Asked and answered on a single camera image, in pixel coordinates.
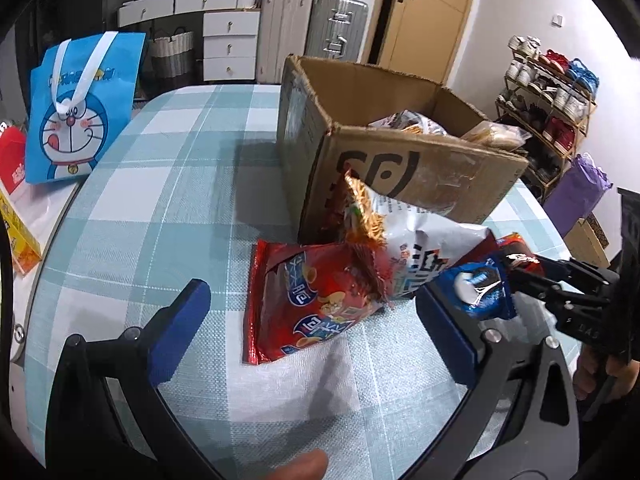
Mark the blue oreo cookie packet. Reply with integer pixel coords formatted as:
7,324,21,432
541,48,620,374
435,257,516,321

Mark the white orange noodle snack bag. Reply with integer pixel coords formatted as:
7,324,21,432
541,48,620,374
334,170,498,300

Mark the white purple snack bag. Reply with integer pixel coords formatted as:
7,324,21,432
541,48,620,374
369,110,448,136

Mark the red biscuit snack bag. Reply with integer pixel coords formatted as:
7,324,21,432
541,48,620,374
243,240,385,365

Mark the right hand on gripper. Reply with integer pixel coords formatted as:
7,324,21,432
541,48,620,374
572,343,640,403

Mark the left hand thumb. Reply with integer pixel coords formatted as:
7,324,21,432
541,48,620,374
266,448,329,480

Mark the small cardboard box on floor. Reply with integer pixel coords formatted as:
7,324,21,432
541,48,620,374
563,214,610,268

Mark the red chili snack packet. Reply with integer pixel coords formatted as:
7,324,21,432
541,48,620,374
497,232,544,276

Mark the purple gift bag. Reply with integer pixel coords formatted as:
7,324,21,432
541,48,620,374
542,154,613,237

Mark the clear wrapped cracker pack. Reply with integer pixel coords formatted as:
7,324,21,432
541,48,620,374
461,120,532,152

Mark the wooden shoe rack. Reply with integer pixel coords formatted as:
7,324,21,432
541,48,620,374
495,36,600,203

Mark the yellow drink carton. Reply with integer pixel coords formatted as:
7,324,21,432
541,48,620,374
1,194,42,276

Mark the brown cardboard box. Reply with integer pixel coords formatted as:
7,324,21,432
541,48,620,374
277,55,528,244

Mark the teal plaid tablecloth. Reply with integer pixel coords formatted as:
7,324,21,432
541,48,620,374
22,83,574,476

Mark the wooden door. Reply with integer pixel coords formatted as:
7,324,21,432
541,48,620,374
369,0,472,84

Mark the red gift bag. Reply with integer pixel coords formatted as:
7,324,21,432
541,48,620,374
0,124,26,195

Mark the blue doraemon tote bag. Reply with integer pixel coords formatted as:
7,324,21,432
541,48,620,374
25,32,145,184

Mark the silver suitcase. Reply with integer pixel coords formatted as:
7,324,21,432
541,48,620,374
305,0,369,62

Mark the woven laundry basket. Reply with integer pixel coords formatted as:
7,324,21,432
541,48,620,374
150,27,194,79

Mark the beige suitcase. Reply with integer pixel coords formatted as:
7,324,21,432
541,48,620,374
256,0,312,84

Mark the white drawer desk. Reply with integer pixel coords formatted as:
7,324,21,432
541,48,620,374
117,0,260,81

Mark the black refrigerator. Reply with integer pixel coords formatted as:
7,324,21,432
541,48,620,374
14,0,105,78

